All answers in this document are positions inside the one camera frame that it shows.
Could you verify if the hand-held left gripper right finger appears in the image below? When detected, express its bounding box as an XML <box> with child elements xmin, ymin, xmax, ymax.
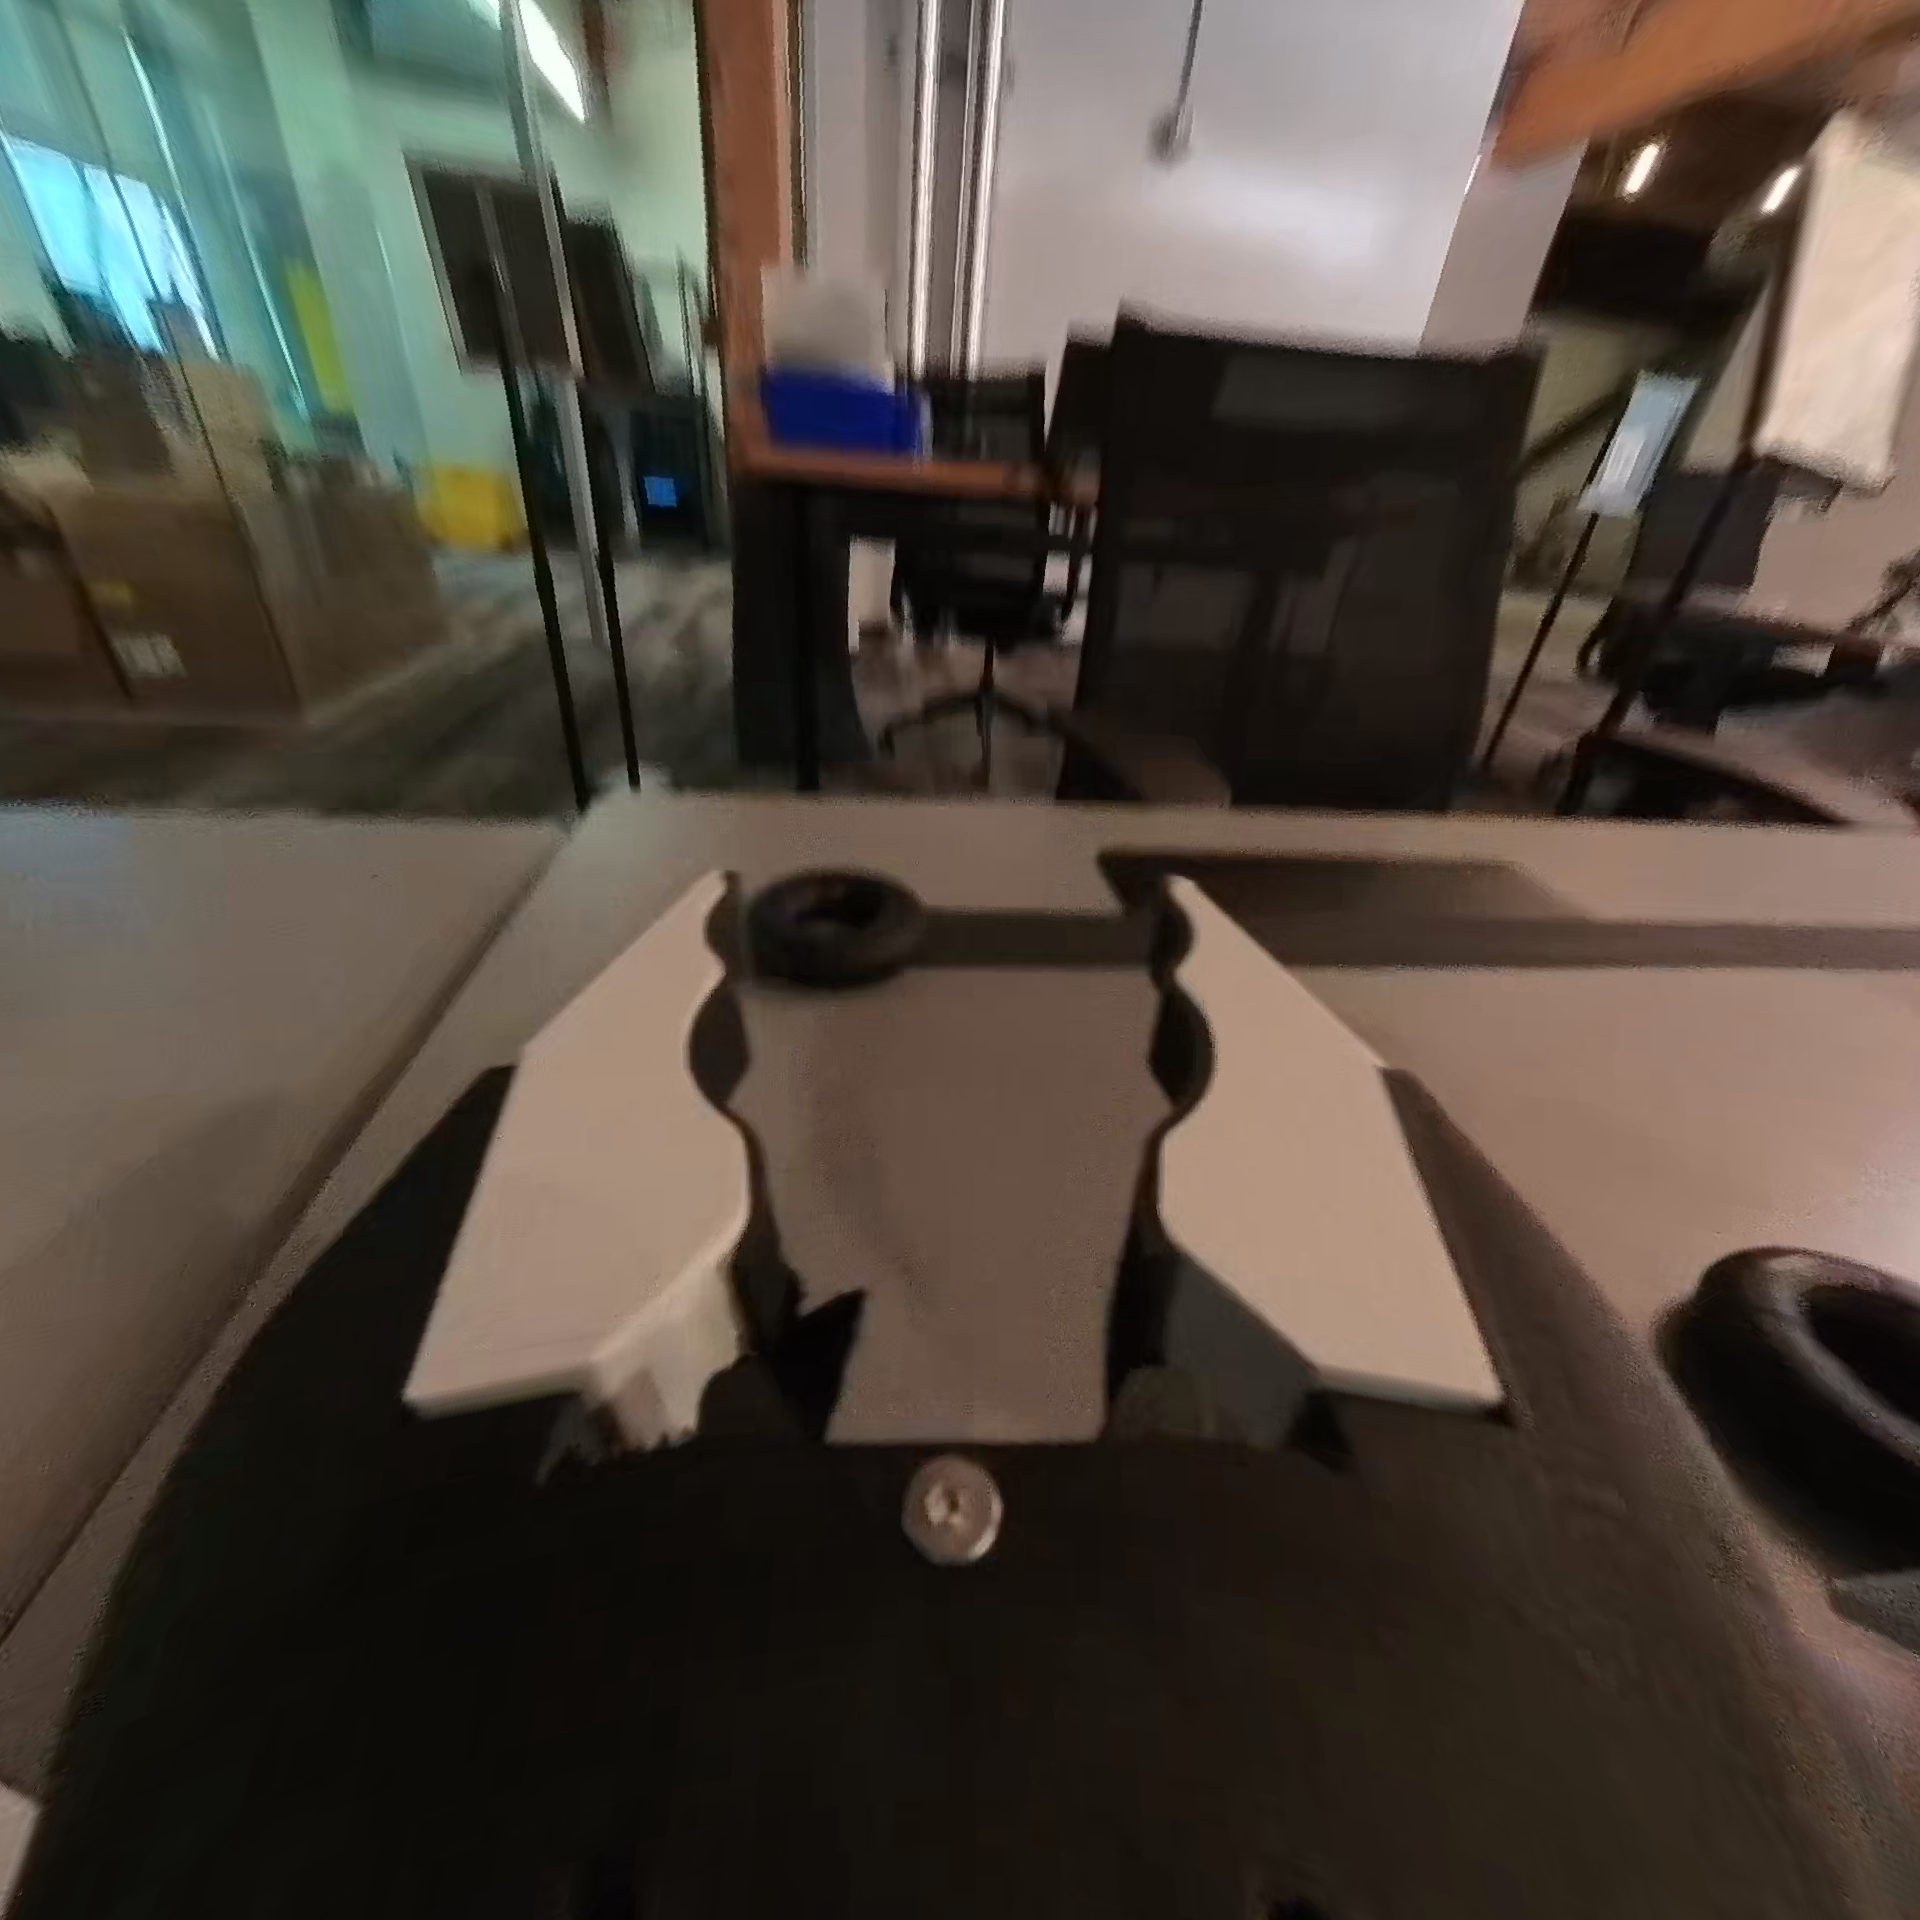
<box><xmin>1144</xmin><ymin>874</ymin><xmax>1509</xmax><ymax>1414</ymax></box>

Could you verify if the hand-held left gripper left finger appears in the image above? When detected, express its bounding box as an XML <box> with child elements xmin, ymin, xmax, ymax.
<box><xmin>402</xmin><ymin>872</ymin><xmax>771</xmax><ymax>1449</ymax></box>

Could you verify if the small black rubber tyre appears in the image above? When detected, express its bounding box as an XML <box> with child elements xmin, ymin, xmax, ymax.
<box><xmin>746</xmin><ymin>872</ymin><xmax>928</xmax><ymax>990</ymax></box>

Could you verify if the large black rubber tyre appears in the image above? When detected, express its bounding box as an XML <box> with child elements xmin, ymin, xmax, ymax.
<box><xmin>1655</xmin><ymin>1246</ymin><xmax>1920</xmax><ymax>1584</ymax></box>

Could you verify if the black tripod stand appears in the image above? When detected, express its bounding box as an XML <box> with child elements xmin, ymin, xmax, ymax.
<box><xmin>492</xmin><ymin>0</ymin><xmax>644</xmax><ymax>818</ymax></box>

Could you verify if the dark curved table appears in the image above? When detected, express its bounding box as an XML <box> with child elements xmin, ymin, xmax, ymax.
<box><xmin>1557</xmin><ymin>726</ymin><xmax>1920</xmax><ymax>832</ymax></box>

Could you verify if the black mesh office chair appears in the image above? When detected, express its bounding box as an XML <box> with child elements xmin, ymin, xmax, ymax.
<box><xmin>1055</xmin><ymin>306</ymin><xmax>1551</xmax><ymax>811</ymax></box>

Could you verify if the yellow floor sign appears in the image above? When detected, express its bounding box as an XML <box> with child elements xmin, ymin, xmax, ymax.
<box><xmin>416</xmin><ymin>463</ymin><xmax>524</xmax><ymax>552</ymax></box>

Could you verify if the brown cardboard box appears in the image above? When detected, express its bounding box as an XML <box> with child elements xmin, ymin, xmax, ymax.
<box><xmin>0</xmin><ymin>479</ymin><xmax>455</xmax><ymax>711</ymax></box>

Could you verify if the black cabinet with blue display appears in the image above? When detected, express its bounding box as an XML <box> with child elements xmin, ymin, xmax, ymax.
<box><xmin>617</xmin><ymin>403</ymin><xmax>712</xmax><ymax>561</ymax></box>

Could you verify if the black office chair with wheels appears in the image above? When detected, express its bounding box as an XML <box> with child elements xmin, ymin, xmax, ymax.
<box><xmin>879</xmin><ymin>369</ymin><xmax>1099</xmax><ymax>775</ymax></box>

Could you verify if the wooden desk with black legs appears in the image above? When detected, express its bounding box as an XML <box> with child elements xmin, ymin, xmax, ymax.
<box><xmin>728</xmin><ymin>448</ymin><xmax>1107</xmax><ymax>794</ymax></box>

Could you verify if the blue plastic bin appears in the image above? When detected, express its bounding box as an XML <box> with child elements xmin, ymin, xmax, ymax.
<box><xmin>756</xmin><ymin>359</ymin><xmax>928</xmax><ymax>463</ymax></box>

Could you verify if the sign stand with poster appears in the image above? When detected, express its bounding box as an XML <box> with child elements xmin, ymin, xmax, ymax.
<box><xmin>1482</xmin><ymin>369</ymin><xmax>1709</xmax><ymax>775</ymax></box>

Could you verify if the clear plastic bag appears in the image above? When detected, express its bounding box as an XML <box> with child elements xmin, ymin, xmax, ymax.
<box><xmin>768</xmin><ymin>272</ymin><xmax>899</xmax><ymax>377</ymax></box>

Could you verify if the white hanging cloth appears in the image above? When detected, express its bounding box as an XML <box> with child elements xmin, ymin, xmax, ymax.
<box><xmin>1752</xmin><ymin>107</ymin><xmax>1920</xmax><ymax>502</ymax></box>

